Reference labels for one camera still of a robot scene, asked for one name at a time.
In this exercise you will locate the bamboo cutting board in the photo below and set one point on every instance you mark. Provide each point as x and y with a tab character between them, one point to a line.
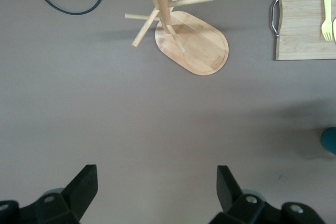
299	24

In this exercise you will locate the dark teal cup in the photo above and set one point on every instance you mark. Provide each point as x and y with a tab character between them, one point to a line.
330	141

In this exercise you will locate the yellow plastic fork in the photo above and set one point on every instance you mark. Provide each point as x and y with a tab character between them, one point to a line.
327	3

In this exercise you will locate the yellow plastic knife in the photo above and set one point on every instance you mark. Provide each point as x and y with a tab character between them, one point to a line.
334	30

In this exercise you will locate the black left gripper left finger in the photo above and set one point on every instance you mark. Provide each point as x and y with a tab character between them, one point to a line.
78	195

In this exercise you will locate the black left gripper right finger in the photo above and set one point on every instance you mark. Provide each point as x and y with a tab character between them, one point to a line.
236	203

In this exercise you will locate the wooden mug rack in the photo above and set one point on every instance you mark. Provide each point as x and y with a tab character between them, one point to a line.
204	51

